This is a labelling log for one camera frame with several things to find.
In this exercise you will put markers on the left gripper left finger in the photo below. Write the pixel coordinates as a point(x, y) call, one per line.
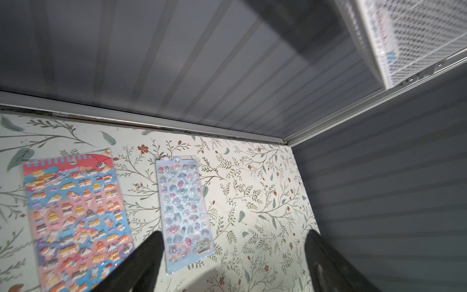
point(139, 271)

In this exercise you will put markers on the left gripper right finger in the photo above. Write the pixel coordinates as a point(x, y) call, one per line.
point(330, 271)

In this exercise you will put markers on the white wire basket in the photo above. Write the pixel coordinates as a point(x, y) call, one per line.
point(399, 39)

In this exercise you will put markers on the pale blue jewel sticker sheet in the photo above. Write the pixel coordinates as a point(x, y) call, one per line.
point(185, 224)

